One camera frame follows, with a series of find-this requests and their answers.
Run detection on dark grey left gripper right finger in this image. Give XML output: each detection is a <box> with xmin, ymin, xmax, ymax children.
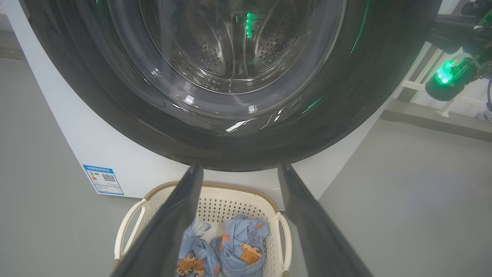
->
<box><xmin>278</xmin><ymin>163</ymin><xmax>373</xmax><ymax>277</ymax></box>

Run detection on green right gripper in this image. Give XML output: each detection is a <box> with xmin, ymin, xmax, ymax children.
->
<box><xmin>425</xmin><ymin>15</ymin><xmax>481</xmax><ymax>102</ymax></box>

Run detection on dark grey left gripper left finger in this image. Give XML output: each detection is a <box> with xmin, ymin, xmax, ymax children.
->
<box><xmin>111</xmin><ymin>164</ymin><xmax>204</xmax><ymax>277</ymax></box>

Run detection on blue bear print garment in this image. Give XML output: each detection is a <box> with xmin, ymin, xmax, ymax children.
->
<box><xmin>175</xmin><ymin>219</ymin><xmax>221</xmax><ymax>277</ymax></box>
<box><xmin>209</xmin><ymin>214</ymin><xmax>270</xmax><ymax>277</ymax></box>

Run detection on black round washing machine door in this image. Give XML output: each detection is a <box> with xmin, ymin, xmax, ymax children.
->
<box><xmin>19</xmin><ymin>0</ymin><xmax>442</xmax><ymax>172</ymax></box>

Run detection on cream perforated laundry basket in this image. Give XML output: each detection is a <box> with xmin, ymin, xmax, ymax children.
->
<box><xmin>114</xmin><ymin>182</ymin><xmax>293</xmax><ymax>277</ymax></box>

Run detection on white washing machine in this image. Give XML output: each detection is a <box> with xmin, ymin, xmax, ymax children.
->
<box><xmin>0</xmin><ymin>0</ymin><xmax>460</xmax><ymax>211</ymax></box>

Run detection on blue energy label sticker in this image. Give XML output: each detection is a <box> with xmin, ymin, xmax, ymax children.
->
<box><xmin>82</xmin><ymin>165</ymin><xmax>125</xmax><ymax>196</ymax></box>

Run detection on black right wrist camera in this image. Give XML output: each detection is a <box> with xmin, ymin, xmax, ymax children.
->
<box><xmin>460</xmin><ymin>0</ymin><xmax>492</xmax><ymax>24</ymax></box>

